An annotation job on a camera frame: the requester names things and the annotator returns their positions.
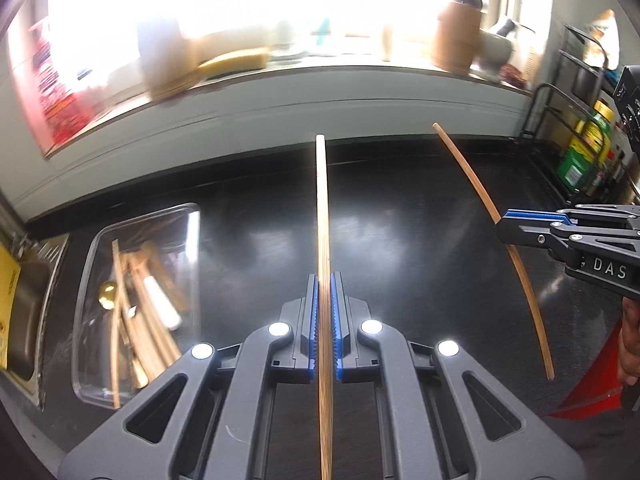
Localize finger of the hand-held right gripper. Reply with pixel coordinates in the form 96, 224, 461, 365
500, 204, 640, 233
495, 221, 640, 262

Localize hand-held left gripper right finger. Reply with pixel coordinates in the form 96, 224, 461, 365
330, 274, 586, 480

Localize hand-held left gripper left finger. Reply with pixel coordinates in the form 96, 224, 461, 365
59, 274, 321, 480

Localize wooden chopstick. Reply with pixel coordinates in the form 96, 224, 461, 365
111, 239, 122, 409
125, 255, 169, 377
315, 134, 335, 480
432, 122, 556, 381

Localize pair of chopsticks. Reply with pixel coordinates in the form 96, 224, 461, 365
132, 252, 182, 362

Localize white-handled utensil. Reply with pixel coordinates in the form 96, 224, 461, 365
142, 267, 182, 330

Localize clear plastic container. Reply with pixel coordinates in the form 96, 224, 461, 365
71, 202, 202, 409

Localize wooden chopsticks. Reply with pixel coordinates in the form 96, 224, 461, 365
120, 260, 152, 391

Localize person's right hand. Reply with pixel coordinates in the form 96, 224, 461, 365
617, 300, 640, 387

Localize green bottle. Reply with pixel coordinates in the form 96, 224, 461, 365
556, 120, 612, 192

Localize black metal rack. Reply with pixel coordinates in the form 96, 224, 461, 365
520, 22, 640, 207

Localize red plastic object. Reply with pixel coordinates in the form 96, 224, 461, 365
545, 320, 626, 417

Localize steel pot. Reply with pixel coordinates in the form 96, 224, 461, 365
572, 65, 602, 107

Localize dried red chillies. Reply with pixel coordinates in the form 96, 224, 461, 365
500, 64, 529, 87

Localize white mortar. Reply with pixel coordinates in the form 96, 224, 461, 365
472, 17, 517, 82

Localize white orange bag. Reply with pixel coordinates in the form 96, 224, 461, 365
587, 10, 621, 69

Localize wooden canister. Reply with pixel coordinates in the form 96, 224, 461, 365
434, 0, 484, 74

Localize small beige bottle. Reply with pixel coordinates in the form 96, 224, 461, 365
381, 22, 397, 63

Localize yellow sponge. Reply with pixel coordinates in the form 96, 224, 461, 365
199, 47, 270, 80

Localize steel sink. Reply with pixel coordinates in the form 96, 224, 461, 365
0, 232, 71, 407

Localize yellow printed card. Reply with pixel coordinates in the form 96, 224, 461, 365
0, 245, 24, 369

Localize white cylindrical container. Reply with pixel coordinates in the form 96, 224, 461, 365
136, 15, 184, 99

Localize red printed packet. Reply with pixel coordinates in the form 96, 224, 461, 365
25, 20, 84, 157

